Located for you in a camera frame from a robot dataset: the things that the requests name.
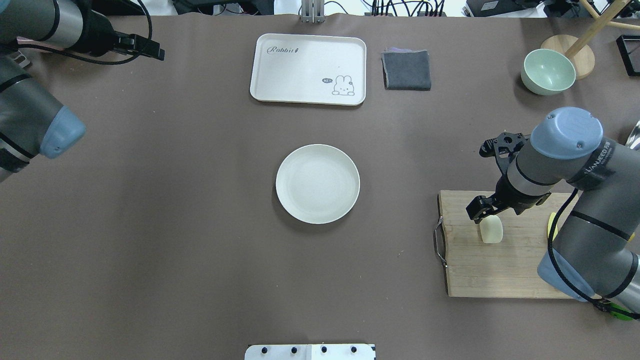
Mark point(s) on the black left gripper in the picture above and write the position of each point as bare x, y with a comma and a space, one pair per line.
96, 41

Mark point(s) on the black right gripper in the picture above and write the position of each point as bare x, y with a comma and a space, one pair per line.
511, 194

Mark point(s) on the white steamed bun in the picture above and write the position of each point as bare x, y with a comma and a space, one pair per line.
491, 229

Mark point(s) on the cream round plate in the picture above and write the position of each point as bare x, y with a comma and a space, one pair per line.
318, 184

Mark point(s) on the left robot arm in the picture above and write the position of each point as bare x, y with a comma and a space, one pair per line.
32, 121

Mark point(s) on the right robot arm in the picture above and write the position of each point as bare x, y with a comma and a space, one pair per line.
586, 248

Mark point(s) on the cream rabbit tray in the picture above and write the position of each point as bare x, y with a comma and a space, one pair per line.
309, 69

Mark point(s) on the dark framed tray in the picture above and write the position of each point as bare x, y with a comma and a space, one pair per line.
629, 50

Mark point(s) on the bamboo cutting board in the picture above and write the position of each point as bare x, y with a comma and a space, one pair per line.
507, 269

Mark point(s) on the yellow plastic knife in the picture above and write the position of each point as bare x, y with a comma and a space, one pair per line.
552, 228

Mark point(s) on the light green bowl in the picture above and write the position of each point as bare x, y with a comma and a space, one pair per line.
547, 72

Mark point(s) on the folded grey cloth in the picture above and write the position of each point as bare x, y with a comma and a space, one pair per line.
406, 70

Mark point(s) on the metal scoop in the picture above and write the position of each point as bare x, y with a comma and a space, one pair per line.
633, 139

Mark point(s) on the green lime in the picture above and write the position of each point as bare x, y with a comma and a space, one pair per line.
620, 312

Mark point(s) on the wooden mug tree stand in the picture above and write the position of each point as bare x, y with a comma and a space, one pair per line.
577, 50

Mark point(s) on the aluminium frame post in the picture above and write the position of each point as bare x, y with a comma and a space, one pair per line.
312, 12

